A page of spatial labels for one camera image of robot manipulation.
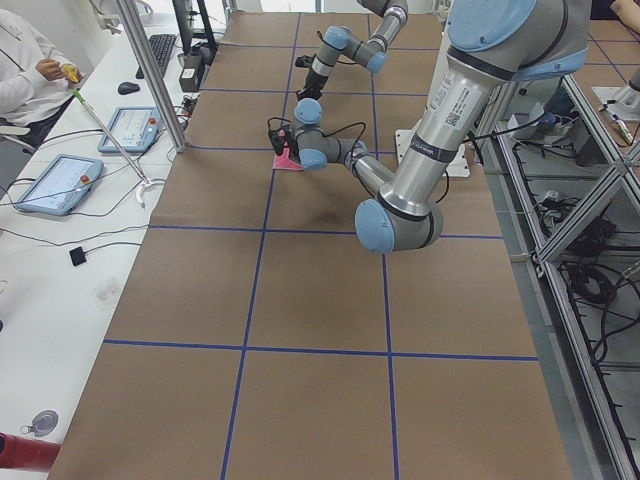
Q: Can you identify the far teach pendant tablet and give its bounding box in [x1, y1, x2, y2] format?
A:
[108, 106, 162, 154]

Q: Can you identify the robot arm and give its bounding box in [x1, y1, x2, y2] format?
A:
[296, 0, 409, 100]
[275, 1, 591, 254]

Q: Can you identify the black keyboard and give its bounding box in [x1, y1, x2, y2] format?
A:
[148, 33, 177, 76]

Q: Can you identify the black power box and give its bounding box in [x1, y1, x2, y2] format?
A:
[179, 54, 205, 93]

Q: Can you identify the person in white shirt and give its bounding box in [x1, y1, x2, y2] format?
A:
[1, 10, 83, 148]

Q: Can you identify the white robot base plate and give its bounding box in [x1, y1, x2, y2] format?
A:
[394, 129, 470, 178]

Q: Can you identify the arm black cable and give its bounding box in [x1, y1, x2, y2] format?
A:
[267, 117, 476, 204]

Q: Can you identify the grabber stick tool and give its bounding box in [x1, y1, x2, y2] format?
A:
[72, 89, 166, 208]

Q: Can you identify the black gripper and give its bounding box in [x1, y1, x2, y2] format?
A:
[296, 68, 328, 101]

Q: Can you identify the near teach pendant tablet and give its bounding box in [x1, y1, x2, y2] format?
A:
[14, 154, 104, 216]

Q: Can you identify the pink towel with grey trim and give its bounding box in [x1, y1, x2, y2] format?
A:
[272, 146, 303, 171]

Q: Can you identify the black computer mouse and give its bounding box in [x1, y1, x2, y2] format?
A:
[117, 82, 140, 95]

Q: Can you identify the aluminium frame post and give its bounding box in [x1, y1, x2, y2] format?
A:
[115, 0, 186, 153]

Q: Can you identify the teach pendant tablet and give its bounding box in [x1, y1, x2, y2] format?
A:
[108, 106, 162, 154]
[14, 154, 104, 216]

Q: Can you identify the small black square pad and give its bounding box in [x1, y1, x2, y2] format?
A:
[69, 246, 87, 267]

